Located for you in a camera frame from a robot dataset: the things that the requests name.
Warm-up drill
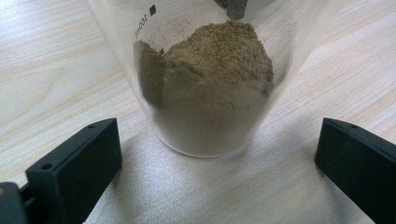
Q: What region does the clear glass beaker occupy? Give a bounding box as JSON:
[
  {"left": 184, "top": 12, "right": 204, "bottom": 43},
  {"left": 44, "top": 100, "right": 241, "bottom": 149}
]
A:
[{"left": 87, "top": 0, "right": 332, "bottom": 159}]

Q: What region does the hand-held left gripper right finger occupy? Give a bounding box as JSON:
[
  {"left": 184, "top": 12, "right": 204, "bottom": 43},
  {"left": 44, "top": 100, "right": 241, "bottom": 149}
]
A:
[{"left": 314, "top": 117, "right": 396, "bottom": 224}]

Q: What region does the dark grey object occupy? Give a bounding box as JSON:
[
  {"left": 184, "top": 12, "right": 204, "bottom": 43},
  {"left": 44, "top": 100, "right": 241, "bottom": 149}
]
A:
[{"left": 214, "top": 0, "right": 249, "bottom": 21}]

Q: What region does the brown powder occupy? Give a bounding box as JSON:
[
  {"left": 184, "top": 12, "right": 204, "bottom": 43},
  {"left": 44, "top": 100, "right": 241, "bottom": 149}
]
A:
[{"left": 134, "top": 20, "right": 276, "bottom": 157}]

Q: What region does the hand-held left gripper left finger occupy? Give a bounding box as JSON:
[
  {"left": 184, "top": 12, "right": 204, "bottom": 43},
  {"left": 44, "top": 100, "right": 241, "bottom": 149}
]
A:
[{"left": 25, "top": 118, "right": 123, "bottom": 224}]

